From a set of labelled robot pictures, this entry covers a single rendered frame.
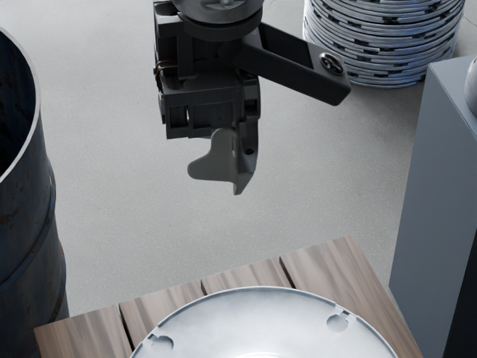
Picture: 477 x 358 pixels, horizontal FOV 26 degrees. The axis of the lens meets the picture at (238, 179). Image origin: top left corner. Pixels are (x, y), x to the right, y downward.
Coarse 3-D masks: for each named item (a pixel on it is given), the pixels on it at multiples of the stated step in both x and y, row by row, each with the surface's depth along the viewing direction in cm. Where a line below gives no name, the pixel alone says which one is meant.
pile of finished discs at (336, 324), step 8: (336, 304) 108; (344, 312) 108; (328, 320) 107; (336, 320) 107; (344, 320) 107; (336, 328) 106; (344, 328) 106; (152, 336) 106; (160, 344) 105; (168, 344) 105; (160, 352) 104
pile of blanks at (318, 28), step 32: (320, 0) 182; (352, 0) 176; (384, 0) 173; (416, 0) 174; (448, 0) 177; (320, 32) 187; (352, 32) 180; (384, 32) 180; (416, 32) 179; (448, 32) 185; (352, 64) 186; (384, 64) 184; (416, 64) 185
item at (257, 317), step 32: (256, 288) 108; (288, 288) 108; (192, 320) 106; (224, 320) 106; (256, 320) 106; (288, 320) 106; (320, 320) 106; (352, 320) 106; (192, 352) 104; (224, 352) 104; (256, 352) 104; (288, 352) 104; (320, 352) 104; (352, 352) 104; (384, 352) 104
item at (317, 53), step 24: (264, 24) 86; (240, 48) 83; (264, 48) 84; (288, 48) 86; (312, 48) 88; (264, 72) 85; (288, 72) 85; (312, 72) 86; (336, 72) 87; (312, 96) 87; (336, 96) 88
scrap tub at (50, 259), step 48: (0, 48) 127; (0, 96) 134; (0, 144) 142; (0, 192) 109; (48, 192) 125; (0, 240) 113; (48, 240) 127; (0, 288) 117; (48, 288) 130; (0, 336) 123
